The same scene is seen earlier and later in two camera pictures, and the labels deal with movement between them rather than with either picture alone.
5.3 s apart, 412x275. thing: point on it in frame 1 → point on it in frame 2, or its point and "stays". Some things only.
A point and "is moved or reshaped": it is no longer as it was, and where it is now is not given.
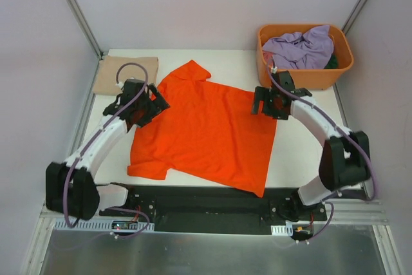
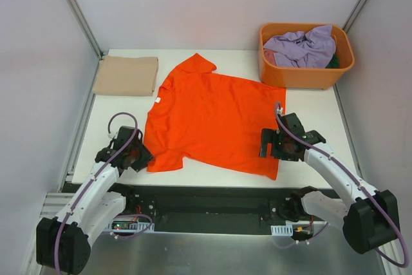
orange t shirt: (209, 133) is moved or reshaped
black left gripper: (154, 104) → (141, 156)
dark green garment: (333, 62) stays
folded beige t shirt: (118, 69) stays
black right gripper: (265, 103) → (266, 143)
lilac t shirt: (312, 49) stays
